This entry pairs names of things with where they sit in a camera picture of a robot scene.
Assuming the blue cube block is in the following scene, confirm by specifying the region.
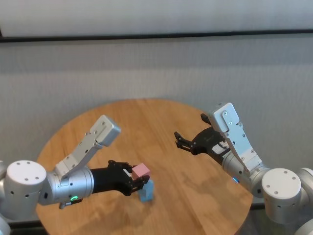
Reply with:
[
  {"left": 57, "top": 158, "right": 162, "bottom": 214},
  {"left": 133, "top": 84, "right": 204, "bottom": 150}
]
[
  {"left": 139, "top": 190, "right": 154, "bottom": 203},
  {"left": 144, "top": 180, "right": 156, "bottom": 195}
]

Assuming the black horizontal wall rail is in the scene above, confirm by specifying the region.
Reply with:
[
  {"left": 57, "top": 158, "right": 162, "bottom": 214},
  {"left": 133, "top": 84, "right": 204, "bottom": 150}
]
[{"left": 0, "top": 28, "right": 313, "bottom": 44}]

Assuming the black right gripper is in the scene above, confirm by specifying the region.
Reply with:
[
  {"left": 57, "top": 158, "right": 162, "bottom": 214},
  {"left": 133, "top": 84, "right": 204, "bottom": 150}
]
[{"left": 174, "top": 113, "right": 231, "bottom": 166}]

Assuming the pink cube block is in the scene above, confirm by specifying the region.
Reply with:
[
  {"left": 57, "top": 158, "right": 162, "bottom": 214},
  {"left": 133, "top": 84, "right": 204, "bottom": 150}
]
[{"left": 132, "top": 164, "right": 151, "bottom": 180}]

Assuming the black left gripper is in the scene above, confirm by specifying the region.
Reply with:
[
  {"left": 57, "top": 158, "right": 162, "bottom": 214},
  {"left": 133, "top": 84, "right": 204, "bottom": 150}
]
[{"left": 90, "top": 160, "right": 150, "bottom": 197}]

